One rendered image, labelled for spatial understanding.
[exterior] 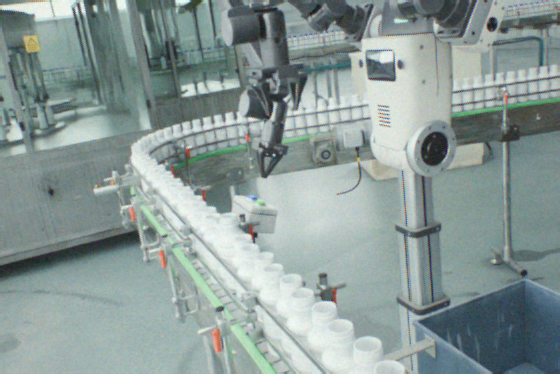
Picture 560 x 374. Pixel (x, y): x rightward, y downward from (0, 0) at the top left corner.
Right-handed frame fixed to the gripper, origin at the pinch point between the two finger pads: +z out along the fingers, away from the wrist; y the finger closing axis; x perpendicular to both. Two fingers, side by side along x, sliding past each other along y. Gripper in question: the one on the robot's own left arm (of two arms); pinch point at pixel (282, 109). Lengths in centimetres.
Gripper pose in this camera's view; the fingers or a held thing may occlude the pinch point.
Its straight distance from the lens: 119.4
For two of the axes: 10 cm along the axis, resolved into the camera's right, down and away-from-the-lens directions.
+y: 9.1, -2.2, 3.5
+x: -4.0, -2.0, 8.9
